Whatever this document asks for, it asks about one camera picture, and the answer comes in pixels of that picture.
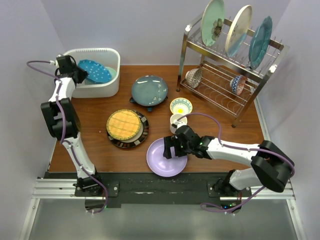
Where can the beige blue plate in rack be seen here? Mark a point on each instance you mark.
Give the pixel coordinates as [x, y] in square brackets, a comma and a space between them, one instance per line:
[238, 30]

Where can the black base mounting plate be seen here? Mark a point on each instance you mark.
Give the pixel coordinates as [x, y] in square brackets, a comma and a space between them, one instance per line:
[187, 188]

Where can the lavender round plate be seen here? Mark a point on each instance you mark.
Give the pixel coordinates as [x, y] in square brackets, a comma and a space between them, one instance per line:
[162, 166]

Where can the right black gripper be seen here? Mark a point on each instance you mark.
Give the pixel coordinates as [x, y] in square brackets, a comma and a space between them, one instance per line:
[170, 141]

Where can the dark blue trivet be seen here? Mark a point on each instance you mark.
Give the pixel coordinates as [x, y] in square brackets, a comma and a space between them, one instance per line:
[149, 108]

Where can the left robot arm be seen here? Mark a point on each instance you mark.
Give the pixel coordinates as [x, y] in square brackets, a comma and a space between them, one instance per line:
[63, 123]

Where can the mint flower plate in rack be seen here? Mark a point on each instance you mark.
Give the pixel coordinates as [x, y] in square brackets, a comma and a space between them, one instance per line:
[212, 22]

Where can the white ceramic mug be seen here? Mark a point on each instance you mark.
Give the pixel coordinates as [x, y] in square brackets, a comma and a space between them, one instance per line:
[179, 117]

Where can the blue dotted scalloped plate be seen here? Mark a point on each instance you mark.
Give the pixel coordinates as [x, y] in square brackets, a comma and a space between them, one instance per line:
[97, 73]

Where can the woven straw round mat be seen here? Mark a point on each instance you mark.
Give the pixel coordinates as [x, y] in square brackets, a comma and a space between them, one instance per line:
[123, 124]

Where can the teal scalloped plate in rack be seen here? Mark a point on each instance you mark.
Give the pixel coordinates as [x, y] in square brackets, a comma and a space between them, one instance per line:
[259, 43]

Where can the brown patterned bowl in rack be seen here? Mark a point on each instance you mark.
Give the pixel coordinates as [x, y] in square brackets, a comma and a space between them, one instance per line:
[193, 77]

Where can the blue-grey blossom plate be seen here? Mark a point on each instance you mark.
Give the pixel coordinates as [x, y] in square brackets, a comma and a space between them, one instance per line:
[149, 91]

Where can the blue red bowl in rack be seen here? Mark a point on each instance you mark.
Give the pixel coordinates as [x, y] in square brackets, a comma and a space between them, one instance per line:
[237, 84]

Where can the yellow teal patterned bowl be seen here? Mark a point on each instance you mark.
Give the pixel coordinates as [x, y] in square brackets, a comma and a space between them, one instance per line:
[181, 105]

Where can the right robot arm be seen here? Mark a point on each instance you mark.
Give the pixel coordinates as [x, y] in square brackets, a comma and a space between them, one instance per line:
[268, 166]

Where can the black patterned rim plate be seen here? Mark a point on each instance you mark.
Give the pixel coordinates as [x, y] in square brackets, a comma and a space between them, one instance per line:
[137, 139]

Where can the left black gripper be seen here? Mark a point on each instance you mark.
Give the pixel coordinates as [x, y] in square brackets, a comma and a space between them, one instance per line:
[83, 73]

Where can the white plastic bin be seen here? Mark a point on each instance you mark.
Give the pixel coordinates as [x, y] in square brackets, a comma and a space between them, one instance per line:
[108, 57]

